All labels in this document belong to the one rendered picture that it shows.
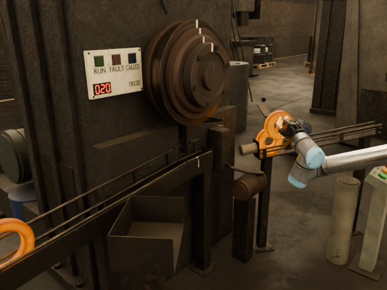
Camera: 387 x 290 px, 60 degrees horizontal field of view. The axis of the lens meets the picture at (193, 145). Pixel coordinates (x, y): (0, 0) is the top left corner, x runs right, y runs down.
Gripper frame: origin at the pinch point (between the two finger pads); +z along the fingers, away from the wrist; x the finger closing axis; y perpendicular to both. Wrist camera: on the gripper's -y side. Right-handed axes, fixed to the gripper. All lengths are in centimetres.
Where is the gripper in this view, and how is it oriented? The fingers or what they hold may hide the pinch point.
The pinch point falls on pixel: (279, 121)
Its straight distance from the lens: 182.1
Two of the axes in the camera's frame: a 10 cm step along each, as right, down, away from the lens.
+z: -2.4, -5.7, 7.9
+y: 0.4, -8.2, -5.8
